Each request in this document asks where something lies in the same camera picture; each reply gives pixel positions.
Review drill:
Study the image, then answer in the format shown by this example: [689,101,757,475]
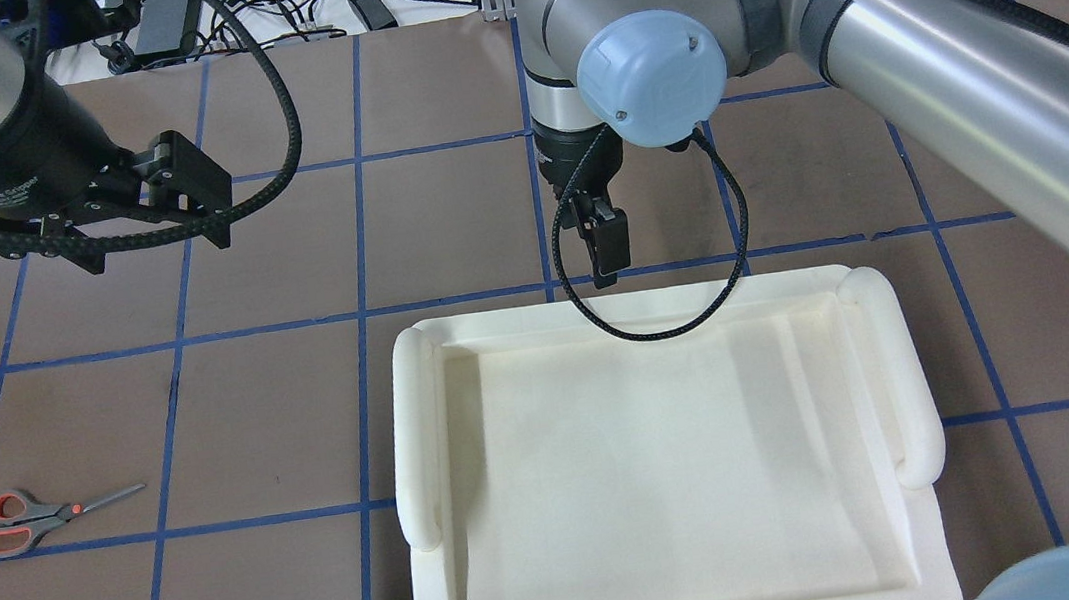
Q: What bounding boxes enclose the black braided left cable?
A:
[0,0,314,270]

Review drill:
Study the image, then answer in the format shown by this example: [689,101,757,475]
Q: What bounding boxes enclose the black braided cable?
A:
[0,0,314,270]
[540,111,762,352]

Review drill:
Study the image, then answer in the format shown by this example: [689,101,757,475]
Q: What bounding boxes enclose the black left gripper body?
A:
[0,134,186,260]

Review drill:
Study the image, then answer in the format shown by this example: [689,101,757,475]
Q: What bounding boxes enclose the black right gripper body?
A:
[533,122,624,217]

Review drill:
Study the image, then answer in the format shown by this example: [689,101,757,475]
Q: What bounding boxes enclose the black braided right cable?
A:
[540,111,762,352]

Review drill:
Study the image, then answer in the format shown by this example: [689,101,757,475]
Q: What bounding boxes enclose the orange grey scissors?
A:
[0,482,148,559]

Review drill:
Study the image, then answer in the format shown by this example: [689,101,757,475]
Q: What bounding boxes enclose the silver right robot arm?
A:
[513,0,1069,322]

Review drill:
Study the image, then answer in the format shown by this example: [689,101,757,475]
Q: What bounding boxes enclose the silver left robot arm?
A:
[0,0,232,274]

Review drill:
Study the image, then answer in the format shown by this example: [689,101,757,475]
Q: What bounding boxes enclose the cream plastic tray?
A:
[392,264,963,600]

